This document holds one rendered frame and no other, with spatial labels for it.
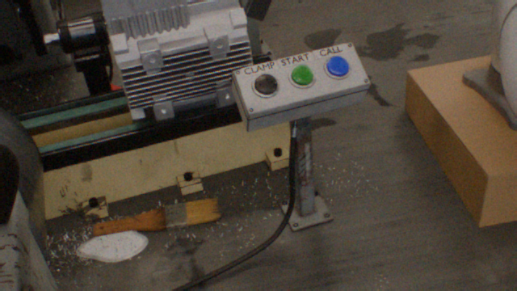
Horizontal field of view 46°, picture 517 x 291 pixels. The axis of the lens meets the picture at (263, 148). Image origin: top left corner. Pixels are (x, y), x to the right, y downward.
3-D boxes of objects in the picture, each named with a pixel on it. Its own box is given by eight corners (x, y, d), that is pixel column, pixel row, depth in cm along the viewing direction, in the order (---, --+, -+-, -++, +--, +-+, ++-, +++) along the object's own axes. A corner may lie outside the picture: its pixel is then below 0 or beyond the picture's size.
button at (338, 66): (329, 83, 81) (332, 76, 80) (321, 65, 82) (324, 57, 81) (350, 78, 82) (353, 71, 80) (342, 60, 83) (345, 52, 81)
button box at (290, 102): (246, 133, 82) (248, 115, 77) (230, 89, 85) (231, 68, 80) (364, 103, 85) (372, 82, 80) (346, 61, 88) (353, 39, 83)
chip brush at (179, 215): (94, 243, 97) (92, 240, 96) (95, 221, 101) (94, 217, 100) (222, 220, 98) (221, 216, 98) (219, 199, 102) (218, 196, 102)
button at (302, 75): (294, 93, 80) (296, 86, 79) (287, 73, 81) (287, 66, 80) (315, 87, 81) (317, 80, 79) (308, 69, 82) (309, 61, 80)
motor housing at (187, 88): (138, 144, 96) (108, 35, 84) (124, 83, 111) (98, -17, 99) (260, 114, 100) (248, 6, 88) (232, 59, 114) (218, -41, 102)
